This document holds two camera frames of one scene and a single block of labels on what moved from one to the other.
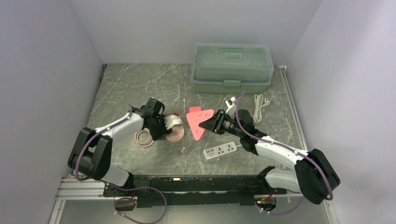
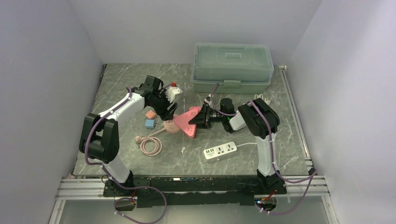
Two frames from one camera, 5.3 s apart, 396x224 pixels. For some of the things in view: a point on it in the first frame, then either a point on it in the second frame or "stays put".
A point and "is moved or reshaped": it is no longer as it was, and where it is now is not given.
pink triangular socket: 194,118 is moved or reshaped
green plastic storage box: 232,68 stays put
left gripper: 156,135 to 165,114
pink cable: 144,144 to 142,141
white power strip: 220,150 stays put
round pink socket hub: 177,134 is moved or reshaped
